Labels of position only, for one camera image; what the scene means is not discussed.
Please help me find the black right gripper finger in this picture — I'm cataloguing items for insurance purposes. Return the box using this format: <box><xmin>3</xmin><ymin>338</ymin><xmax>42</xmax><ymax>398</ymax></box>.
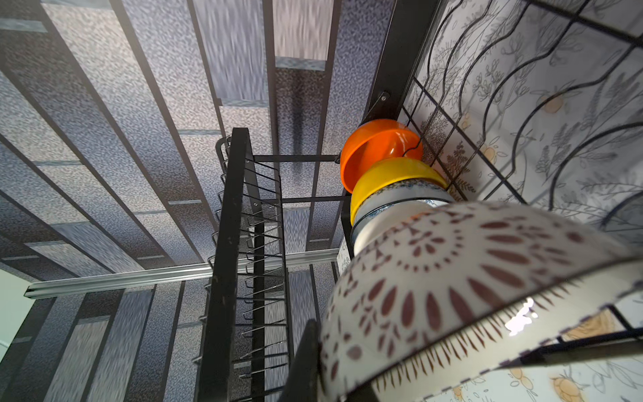
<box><xmin>278</xmin><ymin>319</ymin><xmax>320</xmax><ymax>402</ymax></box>

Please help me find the white lattice pattern bowl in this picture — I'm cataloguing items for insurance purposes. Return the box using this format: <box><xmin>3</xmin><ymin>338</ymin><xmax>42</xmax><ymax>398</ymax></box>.
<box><xmin>319</xmin><ymin>202</ymin><xmax>642</xmax><ymax>401</ymax></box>

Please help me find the black wire dish rack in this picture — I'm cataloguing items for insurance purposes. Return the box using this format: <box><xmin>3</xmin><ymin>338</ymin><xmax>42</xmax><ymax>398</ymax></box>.
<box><xmin>193</xmin><ymin>0</ymin><xmax>643</xmax><ymax>402</ymax></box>

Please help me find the blue floral ceramic bowl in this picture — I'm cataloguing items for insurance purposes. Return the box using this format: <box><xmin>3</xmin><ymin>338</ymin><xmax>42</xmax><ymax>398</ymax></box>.
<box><xmin>351</xmin><ymin>179</ymin><xmax>455</xmax><ymax>256</ymax></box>

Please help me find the yellow plastic bowl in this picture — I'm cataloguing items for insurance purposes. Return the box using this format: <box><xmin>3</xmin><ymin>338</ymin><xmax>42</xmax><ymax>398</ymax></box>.
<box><xmin>350</xmin><ymin>157</ymin><xmax>447</xmax><ymax>224</ymax></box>

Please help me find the orange plastic bowl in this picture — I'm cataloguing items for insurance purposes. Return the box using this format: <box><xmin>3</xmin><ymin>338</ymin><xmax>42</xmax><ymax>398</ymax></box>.
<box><xmin>340</xmin><ymin>119</ymin><xmax>424</xmax><ymax>194</ymax></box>

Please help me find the floral patterned table mat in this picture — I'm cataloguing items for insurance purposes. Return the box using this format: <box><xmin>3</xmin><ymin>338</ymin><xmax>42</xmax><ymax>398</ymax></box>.
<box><xmin>336</xmin><ymin>0</ymin><xmax>643</xmax><ymax>402</ymax></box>

